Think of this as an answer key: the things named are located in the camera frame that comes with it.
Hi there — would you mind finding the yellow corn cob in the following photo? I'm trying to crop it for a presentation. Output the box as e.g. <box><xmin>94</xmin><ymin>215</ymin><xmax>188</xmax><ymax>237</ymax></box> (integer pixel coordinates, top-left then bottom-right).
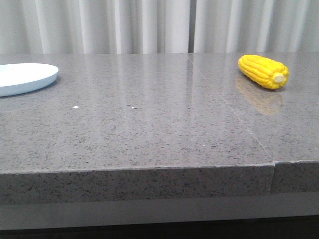
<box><xmin>238</xmin><ymin>55</ymin><xmax>289</xmax><ymax>90</ymax></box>

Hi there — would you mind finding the white round plate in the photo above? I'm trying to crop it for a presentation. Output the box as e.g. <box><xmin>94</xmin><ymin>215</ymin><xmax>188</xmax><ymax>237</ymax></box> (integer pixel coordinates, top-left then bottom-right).
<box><xmin>0</xmin><ymin>63</ymin><xmax>59</xmax><ymax>97</ymax></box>

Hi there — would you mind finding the white pleated curtain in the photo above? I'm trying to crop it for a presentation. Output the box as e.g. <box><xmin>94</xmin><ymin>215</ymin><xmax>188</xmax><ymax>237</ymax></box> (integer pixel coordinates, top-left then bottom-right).
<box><xmin>0</xmin><ymin>0</ymin><xmax>319</xmax><ymax>54</ymax></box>

